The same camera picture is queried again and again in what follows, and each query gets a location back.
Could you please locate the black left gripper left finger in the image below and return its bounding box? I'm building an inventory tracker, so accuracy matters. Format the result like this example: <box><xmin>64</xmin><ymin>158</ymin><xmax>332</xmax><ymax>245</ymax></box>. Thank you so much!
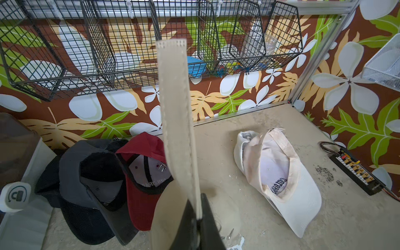
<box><xmin>170</xmin><ymin>201</ymin><xmax>200</xmax><ymax>250</ymax></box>

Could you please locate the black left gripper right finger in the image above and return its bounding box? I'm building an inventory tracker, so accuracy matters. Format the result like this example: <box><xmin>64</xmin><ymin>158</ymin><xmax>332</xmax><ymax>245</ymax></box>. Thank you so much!
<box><xmin>199</xmin><ymin>193</ymin><xmax>226</xmax><ymax>250</ymax></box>

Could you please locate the red baseball cap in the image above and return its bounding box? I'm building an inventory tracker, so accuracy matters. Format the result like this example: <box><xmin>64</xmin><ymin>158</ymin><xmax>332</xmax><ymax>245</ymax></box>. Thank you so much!
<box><xmin>116</xmin><ymin>132</ymin><xmax>173</xmax><ymax>231</ymax></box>

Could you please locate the black baseball cap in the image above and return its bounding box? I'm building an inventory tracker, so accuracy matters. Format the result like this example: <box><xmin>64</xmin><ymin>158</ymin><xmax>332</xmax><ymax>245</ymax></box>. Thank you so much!
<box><xmin>34</xmin><ymin>137</ymin><xmax>129</xmax><ymax>245</ymax></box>

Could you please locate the beige baseball cap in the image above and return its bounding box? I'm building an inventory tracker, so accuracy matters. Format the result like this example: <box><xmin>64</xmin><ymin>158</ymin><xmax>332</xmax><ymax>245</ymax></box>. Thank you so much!
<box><xmin>149</xmin><ymin>38</ymin><xmax>241</xmax><ymax>250</ymax></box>

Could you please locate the white cap under pile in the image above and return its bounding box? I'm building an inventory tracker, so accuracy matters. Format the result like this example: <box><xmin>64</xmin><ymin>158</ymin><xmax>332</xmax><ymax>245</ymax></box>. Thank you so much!
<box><xmin>233</xmin><ymin>128</ymin><xmax>322</xmax><ymax>238</ymax></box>

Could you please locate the white box with brown lid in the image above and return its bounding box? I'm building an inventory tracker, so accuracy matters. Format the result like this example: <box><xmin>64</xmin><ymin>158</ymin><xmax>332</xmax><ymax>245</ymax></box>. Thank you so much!
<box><xmin>1</xmin><ymin>113</ymin><xmax>56</xmax><ymax>250</ymax></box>

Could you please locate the black parallel charging board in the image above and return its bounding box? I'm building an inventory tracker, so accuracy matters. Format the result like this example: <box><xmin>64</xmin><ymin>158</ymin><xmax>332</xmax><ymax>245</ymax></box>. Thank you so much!
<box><xmin>318</xmin><ymin>141</ymin><xmax>400</xmax><ymax>201</ymax></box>

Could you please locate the black wire wall basket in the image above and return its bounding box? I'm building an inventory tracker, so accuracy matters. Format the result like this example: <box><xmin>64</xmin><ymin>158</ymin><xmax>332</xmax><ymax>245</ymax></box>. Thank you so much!
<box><xmin>1</xmin><ymin>1</ymin><xmax>304</xmax><ymax>102</ymax></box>

